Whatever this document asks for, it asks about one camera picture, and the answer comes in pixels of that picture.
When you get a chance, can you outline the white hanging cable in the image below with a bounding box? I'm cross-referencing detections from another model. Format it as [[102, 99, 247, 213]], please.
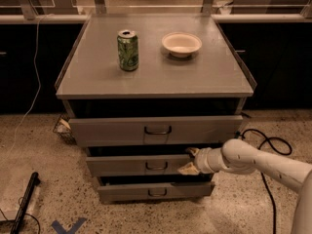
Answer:
[[0, 14, 50, 168]]

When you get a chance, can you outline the grey drawer cabinet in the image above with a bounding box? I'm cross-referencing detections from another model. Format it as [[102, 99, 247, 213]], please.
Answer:
[[54, 13, 257, 204]]

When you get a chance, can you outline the black floor cable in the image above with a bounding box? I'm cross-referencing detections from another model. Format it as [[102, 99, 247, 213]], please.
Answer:
[[239, 128, 293, 234]]

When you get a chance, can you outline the white paper bowl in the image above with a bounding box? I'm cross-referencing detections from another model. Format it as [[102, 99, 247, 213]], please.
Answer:
[[162, 32, 202, 58]]

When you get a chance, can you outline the grey bottom drawer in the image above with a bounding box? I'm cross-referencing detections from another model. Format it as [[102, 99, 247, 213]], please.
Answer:
[[97, 182, 215, 202]]

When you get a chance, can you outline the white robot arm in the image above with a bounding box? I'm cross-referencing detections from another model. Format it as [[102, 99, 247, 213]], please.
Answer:
[[177, 138, 312, 234]]

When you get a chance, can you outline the green soda can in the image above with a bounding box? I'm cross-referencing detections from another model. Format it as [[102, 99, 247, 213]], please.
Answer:
[[117, 29, 138, 71]]

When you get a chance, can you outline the grey drawer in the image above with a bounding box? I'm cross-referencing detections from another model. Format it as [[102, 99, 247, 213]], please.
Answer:
[[97, 182, 215, 202], [69, 115, 243, 147], [86, 154, 194, 176]]

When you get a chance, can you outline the wire mesh basket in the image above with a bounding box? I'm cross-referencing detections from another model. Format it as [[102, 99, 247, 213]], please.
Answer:
[[53, 114, 76, 145]]

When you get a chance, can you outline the blue tape cross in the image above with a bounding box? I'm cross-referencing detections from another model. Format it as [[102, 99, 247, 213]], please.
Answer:
[[51, 216, 88, 234]]

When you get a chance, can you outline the black bar on floor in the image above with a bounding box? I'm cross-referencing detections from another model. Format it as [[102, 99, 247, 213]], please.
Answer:
[[10, 172, 40, 234]]

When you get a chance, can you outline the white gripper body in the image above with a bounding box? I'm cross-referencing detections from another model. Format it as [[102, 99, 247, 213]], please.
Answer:
[[194, 147, 215, 174]]

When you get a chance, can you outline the thin black cable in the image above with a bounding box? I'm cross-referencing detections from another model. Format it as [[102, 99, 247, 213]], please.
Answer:
[[0, 197, 42, 234]]

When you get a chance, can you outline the grey top drawer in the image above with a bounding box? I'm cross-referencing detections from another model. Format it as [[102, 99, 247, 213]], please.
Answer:
[[69, 115, 243, 147]]

